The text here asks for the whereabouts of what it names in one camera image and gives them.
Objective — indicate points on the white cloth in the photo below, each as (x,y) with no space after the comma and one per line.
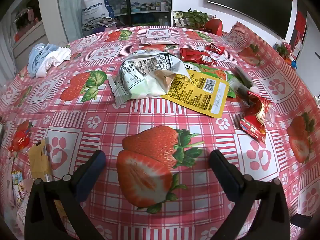
(57,57)

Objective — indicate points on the small red candy packet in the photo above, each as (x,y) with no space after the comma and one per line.
(215,48)

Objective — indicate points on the red wall decoration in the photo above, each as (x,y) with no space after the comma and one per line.
(300,27)

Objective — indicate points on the black wall screen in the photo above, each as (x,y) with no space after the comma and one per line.
(250,2)

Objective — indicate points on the red twisted candy wrapper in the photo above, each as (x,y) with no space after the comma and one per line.
(256,122)

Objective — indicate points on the green potted plants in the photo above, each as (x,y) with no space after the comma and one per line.
(192,17)

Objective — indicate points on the grey cloth pile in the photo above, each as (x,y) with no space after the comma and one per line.
(100,24)

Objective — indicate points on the pink snack packet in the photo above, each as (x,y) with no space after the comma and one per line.
(160,40)

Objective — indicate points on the pink flower pot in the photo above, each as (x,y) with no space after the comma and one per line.
(283,48)

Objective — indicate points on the green snack packet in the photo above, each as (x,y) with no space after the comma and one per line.
(217,73)

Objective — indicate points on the strawberry print tablecloth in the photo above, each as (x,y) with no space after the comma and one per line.
(155,116)

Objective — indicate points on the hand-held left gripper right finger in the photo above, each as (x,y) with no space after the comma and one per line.
(225,175)

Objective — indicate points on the white printed shopping bag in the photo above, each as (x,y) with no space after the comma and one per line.
(95,7)

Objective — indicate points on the yellow snack packet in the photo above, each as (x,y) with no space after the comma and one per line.
(195,93)

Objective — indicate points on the brown paper packet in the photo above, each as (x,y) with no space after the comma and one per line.
(40,160)

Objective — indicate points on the colourful cartoon candy packet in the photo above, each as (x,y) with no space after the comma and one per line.
(17,183)

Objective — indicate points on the dark snack stick packet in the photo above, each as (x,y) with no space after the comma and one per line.
(243,78)

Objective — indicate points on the white crinkled snack bag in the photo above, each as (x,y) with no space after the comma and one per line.
(147,67)

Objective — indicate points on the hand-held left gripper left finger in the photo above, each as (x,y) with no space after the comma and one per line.
(91,172)

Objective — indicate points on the red snack packet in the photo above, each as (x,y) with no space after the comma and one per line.
(192,53)
(208,60)

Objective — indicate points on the white drawer unit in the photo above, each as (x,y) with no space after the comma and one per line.
(30,33)

